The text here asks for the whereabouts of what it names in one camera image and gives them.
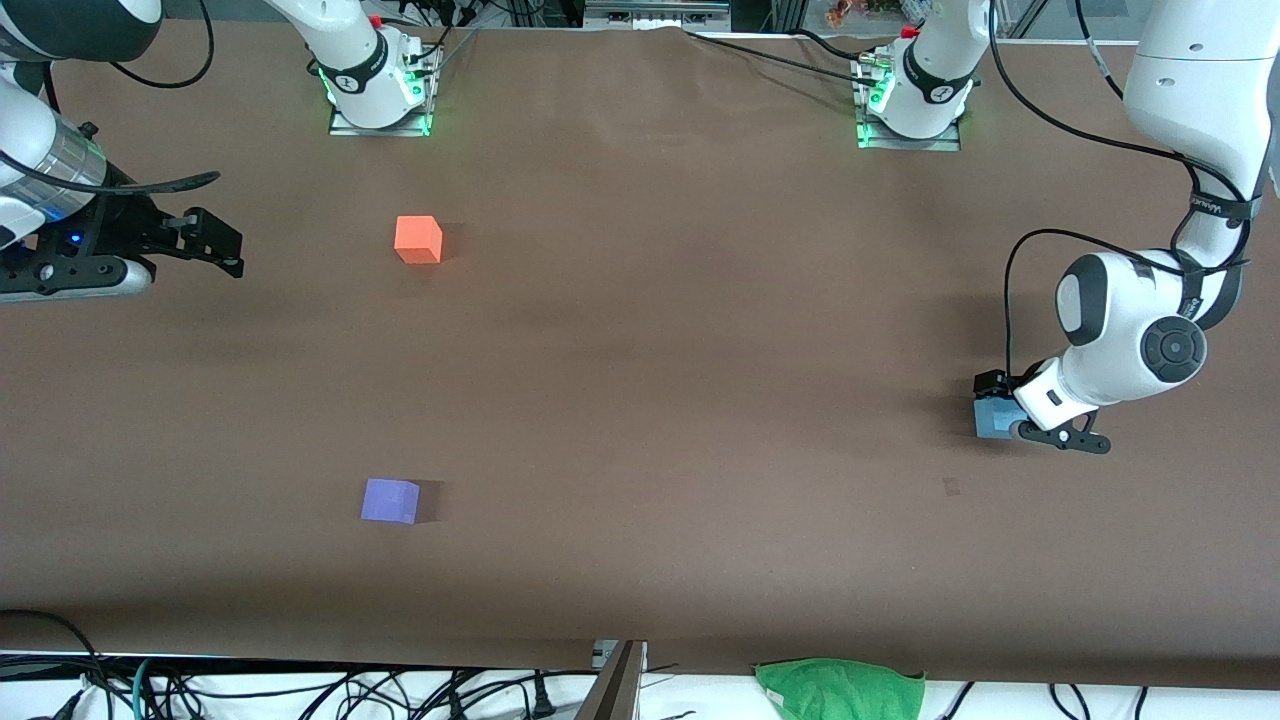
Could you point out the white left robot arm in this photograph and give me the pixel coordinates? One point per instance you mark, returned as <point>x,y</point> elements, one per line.
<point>1190,100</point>

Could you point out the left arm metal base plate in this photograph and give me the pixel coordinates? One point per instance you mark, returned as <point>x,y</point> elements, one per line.
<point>905,144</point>

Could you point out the green cloth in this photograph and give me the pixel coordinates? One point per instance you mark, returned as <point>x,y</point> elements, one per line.
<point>840,695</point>

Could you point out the purple block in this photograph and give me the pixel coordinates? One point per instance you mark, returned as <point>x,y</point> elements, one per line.
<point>388,500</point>

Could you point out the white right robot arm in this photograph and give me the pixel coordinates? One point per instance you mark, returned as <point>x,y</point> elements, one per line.
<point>355,60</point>

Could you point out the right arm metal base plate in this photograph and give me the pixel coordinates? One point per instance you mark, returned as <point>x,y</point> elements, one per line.
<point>345,128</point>

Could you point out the blue block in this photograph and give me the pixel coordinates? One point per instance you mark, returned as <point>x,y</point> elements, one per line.
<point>992,418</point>

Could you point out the orange block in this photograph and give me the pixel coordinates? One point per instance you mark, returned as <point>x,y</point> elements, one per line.
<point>418,240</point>

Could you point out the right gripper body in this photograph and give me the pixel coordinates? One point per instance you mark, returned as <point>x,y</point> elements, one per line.
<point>128,222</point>

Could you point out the brown table cover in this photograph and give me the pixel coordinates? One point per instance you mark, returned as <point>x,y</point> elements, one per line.
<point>640,350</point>

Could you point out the grey background device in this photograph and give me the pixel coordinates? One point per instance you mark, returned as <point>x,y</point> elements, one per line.
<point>655,15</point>

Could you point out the grey metal bar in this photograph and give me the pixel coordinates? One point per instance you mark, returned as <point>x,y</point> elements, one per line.
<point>615,692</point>

